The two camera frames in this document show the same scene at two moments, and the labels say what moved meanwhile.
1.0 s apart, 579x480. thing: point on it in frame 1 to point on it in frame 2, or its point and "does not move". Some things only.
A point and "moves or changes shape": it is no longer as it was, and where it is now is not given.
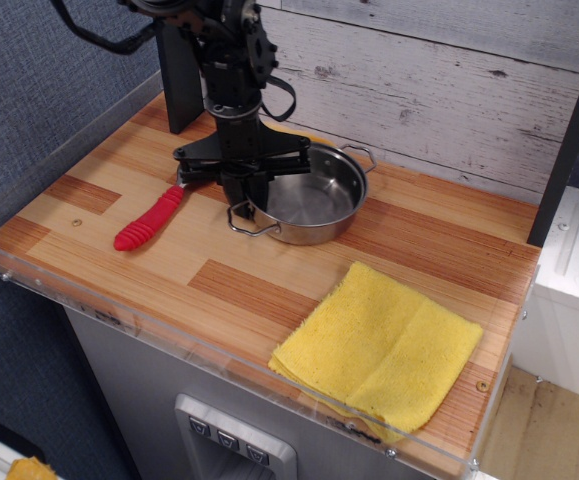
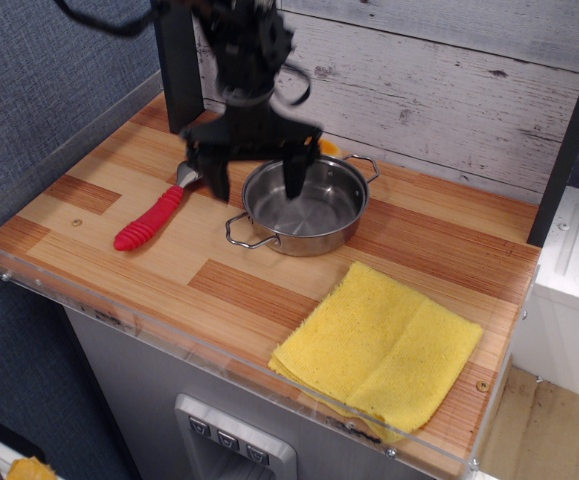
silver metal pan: x=310 y=208 moves or changes shape
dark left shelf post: x=182 y=72 does not move
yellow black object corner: x=30 y=468 does not move
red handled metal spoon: x=137 y=231 does not move
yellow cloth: x=377 y=351 does not move
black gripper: x=243 y=156 to x=251 y=129
